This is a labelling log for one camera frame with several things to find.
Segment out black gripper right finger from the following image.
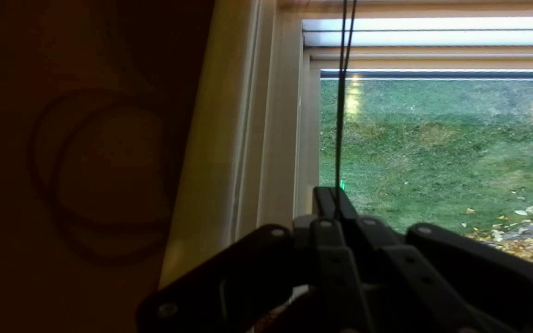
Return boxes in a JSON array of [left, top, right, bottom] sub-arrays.
[[337, 186, 533, 333]]

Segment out thin dark blind pull cord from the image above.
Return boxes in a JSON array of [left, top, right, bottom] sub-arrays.
[[331, 0, 359, 206]]

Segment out white window frame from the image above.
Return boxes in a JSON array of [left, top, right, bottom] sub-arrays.
[[157, 0, 533, 293]]

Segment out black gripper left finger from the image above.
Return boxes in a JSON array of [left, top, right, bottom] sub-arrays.
[[135, 186, 348, 333]]

